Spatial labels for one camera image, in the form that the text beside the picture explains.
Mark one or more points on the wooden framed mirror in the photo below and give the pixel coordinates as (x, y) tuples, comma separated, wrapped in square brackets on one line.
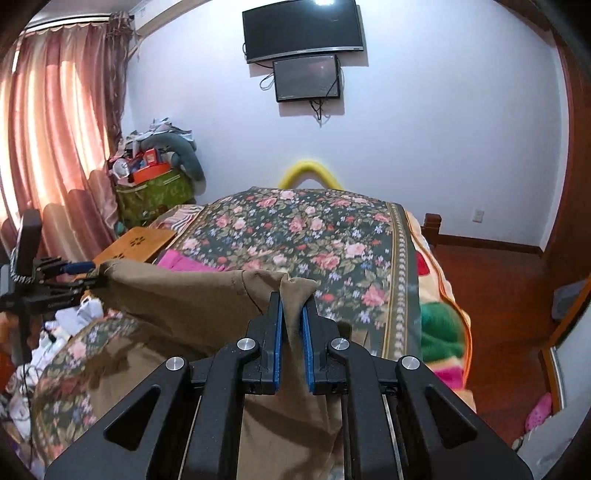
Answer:
[(561, 350)]

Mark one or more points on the green patterned bag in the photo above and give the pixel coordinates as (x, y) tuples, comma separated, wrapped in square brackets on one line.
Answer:
[(157, 198)]

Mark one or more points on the dark floral bedspread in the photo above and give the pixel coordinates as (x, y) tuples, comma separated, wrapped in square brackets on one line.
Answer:
[(300, 230)]

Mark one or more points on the pink cloth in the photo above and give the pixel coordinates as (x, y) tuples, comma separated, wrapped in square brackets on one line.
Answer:
[(184, 263)]

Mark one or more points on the orange box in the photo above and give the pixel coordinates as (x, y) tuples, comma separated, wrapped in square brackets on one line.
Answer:
[(150, 173)]

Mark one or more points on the pink slipper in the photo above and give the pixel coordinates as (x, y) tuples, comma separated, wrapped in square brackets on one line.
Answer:
[(540, 410)]

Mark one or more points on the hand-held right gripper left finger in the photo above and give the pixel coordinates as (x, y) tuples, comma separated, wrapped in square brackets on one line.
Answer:
[(277, 344)]

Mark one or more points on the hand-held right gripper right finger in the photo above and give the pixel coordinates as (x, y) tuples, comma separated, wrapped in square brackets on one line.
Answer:
[(306, 344)]

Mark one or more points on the wooden door frame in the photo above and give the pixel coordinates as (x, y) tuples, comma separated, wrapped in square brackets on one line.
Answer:
[(572, 138)]

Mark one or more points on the grey bin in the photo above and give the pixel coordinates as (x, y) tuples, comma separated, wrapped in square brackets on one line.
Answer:
[(568, 302)]

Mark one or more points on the small red box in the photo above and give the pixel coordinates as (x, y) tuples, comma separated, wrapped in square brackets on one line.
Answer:
[(151, 158)]

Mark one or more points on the white wall socket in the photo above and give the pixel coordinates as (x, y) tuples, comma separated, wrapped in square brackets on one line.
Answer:
[(478, 215)]

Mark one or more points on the khaki pants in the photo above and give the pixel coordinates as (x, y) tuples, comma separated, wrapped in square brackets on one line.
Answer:
[(184, 300)]

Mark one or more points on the wooden bed post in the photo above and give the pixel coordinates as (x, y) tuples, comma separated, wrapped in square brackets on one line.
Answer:
[(432, 230)]

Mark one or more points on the wooden lap table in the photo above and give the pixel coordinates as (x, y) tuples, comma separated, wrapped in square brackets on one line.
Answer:
[(134, 244)]

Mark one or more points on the white crumpled cloth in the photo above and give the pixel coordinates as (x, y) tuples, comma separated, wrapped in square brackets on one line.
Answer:
[(74, 323)]

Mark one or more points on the pink curtain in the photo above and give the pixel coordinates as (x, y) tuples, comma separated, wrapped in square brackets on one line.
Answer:
[(60, 115)]

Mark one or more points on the printed fleece blanket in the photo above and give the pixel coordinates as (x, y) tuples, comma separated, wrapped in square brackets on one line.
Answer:
[(438, 332)]

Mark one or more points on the large black wall television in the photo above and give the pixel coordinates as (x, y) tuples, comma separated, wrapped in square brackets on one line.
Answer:
[(302, 30)]

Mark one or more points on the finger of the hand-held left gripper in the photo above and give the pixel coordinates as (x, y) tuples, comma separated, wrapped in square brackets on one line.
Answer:
[(78, 266), (78, 286)]

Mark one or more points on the pile of grey white clothes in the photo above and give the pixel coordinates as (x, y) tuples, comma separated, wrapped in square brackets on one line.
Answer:
[(157, 131)]

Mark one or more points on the small black wall monitor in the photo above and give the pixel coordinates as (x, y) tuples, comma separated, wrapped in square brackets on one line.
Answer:
[(307, 78)]

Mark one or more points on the yellow foam arch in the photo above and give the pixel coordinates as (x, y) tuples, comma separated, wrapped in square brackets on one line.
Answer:
[(309, 166)]

